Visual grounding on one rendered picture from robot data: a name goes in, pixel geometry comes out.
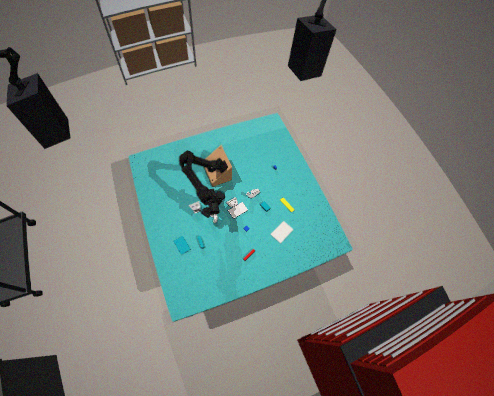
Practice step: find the teal flat plate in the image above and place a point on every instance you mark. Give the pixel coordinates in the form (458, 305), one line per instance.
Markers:
(182, 245)

